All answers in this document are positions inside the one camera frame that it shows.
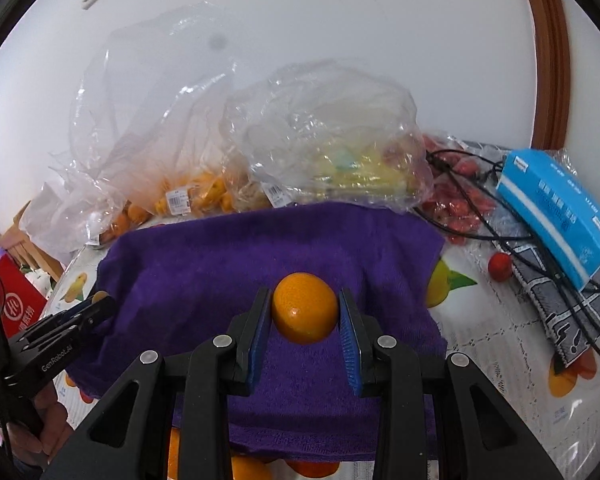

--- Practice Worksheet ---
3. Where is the bag of red fruits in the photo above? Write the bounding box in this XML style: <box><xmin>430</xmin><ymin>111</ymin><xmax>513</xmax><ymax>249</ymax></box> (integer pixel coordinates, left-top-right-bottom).
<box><xmin>417</xmin><ymin>131</ymin><xmax>504</xmax><ymax>245</ymax></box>

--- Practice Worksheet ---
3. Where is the blue tissue pack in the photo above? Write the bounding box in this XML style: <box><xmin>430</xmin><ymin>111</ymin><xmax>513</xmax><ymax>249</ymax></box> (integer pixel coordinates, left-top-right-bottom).
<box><xmin>496</xmin><ymin>148</ymin><xmax>600</xmax><ymax>290</ymax></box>

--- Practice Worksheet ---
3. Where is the large orange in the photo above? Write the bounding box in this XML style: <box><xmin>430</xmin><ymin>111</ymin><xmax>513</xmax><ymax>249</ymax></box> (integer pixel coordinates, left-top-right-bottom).
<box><xmin>230</xmin><ymin>455</ymin><xmax>273</xmax><ymax>480</ymax></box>

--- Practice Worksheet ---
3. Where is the brown wooden door frame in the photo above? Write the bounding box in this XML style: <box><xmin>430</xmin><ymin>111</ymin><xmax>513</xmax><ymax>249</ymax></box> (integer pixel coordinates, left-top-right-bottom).
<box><xmin>528</xmin><ymin>0</ymin><xmax>571</xmax><ymax>150</ymax></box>

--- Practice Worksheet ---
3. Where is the white plastic bag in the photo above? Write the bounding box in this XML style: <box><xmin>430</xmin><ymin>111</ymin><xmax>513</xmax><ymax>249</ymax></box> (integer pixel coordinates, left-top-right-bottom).
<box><xmin>19</xmin><ymin>182</ymin><xmax>107</xmax><ymax>262</ymax></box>

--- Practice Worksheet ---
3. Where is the small glossy mandarin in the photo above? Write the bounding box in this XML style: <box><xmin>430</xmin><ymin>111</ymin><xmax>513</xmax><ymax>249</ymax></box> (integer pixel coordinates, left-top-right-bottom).
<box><xmin>272</xmin><ymin>272</ymin><xmax>339</xmax><ymax>346</ymax></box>

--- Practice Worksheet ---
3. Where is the loose red fruit on table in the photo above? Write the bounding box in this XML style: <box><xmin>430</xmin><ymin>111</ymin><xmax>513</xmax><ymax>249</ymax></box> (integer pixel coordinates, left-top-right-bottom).
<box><xmin>488</xmin><ymin>252</ymin><xmax>513</xmax><ymax>283</ymax></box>

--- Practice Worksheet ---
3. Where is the clear bag of yellow fruit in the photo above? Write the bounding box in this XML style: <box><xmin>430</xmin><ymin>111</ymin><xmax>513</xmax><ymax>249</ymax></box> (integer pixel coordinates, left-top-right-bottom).
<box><xmin>221</xmin><ymin>60</ymin><xmax>434</xmax><ymax>212</ymax></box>

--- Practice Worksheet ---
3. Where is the grey patterned cloth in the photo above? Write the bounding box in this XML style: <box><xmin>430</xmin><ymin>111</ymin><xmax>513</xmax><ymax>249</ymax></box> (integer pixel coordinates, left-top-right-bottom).
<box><xmin>494</xmin><ymin>240</ymin><xmax>600</xmax><ymax>368</ymax></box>

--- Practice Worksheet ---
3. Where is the clear bag of oranges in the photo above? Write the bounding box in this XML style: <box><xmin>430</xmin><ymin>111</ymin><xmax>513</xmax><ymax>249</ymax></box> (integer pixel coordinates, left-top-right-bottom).
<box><xmin>55</xmin><ymin>2</ymin><xmax>260</xmax><ymax>245</ymax></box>

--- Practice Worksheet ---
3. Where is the medium orange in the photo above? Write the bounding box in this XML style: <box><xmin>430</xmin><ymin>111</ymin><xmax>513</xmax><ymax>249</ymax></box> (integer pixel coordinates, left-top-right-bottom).
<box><xmin>168</xmin><ymin>427</ymin><xmax>181</xmax><ymax>480</ymax></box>

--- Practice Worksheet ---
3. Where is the person's left hand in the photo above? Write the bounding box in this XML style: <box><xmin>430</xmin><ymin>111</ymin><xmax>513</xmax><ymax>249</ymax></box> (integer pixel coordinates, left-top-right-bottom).
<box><xmin>7</xmin><ymin>382</ymin><xmax>73</xmax><ymax>465</ymax></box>

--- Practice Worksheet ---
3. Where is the black cable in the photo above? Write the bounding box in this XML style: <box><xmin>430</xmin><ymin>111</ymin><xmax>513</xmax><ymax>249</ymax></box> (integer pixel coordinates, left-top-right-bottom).
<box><xmin>419</xmin><ymin>148</ymin><xmax>600</xmax><ymax>369</ymax></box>

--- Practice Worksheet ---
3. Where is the wooden chair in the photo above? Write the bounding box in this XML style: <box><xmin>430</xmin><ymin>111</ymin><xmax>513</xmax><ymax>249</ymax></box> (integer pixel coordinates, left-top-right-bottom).
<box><xmin>0</xmin><ymin>203</ymin><xmax>64</xmax><ymax>281</ymax></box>

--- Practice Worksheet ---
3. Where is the red box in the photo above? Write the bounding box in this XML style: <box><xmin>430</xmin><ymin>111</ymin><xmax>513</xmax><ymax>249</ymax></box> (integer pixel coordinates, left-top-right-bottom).
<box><xmin>0</xmin><ymin>255</ymin><xmax>46</xmax><ymax>338</ymax></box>

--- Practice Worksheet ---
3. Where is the purple terry towel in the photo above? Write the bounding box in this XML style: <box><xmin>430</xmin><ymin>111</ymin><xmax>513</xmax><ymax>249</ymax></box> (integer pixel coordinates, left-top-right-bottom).
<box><xmin>68</xmin><ymin>203</ymin><xmax>446</xmax><ymax>462</ymax></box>

